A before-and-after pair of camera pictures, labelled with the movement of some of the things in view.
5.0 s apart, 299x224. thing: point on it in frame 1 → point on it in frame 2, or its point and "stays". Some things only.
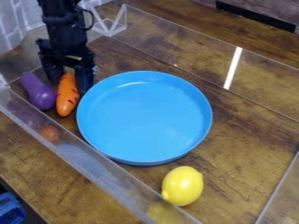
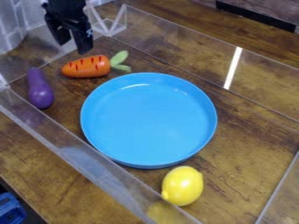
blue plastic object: x=13 y=213 stays
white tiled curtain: x=21 y=16 stays
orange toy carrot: x=68 y=94 → x=94 y=66
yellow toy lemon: x=181 y=185 stays
